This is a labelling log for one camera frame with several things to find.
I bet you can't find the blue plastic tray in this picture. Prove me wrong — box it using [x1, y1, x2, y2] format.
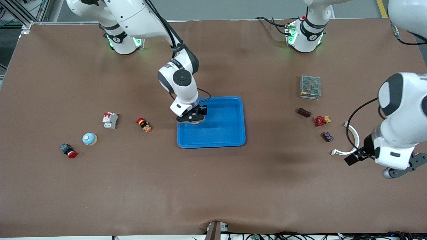
[177, 96, 246, 149]

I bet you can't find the red button orange black body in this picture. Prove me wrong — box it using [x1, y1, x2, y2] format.
[136, 118, 152, 133]

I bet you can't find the white curved plastic piece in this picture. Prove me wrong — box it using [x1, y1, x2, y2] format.
[331, 121, 361, 156]

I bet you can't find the brown table mat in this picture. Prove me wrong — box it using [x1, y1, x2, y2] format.
[0, 18, 427, 235]

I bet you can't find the metal mesh power supply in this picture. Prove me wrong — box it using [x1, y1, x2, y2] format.
[299, 74, 322, 100]

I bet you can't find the red mushroom button blue body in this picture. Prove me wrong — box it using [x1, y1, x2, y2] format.
[59, 143, 78, 159]

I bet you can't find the white circuit breaker red switch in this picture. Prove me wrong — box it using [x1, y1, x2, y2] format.
[102, 112, 118, 130]

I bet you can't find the grey metal edge bracket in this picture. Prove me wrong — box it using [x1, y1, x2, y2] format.
[204, 221, 229, 240]

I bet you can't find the aluminium frame post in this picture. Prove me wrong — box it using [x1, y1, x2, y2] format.
[0, 0, 50, 34]

